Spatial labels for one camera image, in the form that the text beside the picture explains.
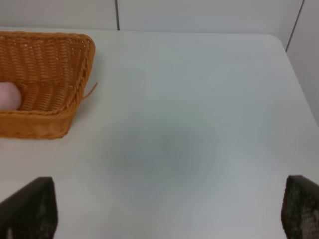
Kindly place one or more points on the orange wicker basket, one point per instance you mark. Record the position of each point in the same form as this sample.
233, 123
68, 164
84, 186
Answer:
51, 71

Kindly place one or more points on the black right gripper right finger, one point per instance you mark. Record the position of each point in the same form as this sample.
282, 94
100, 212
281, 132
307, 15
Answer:
300, 208

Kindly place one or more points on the pink peach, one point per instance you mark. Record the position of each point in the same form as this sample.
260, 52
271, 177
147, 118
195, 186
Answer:
10, 96

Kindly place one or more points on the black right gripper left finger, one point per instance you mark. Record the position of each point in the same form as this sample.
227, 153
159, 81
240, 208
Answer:
31, 212

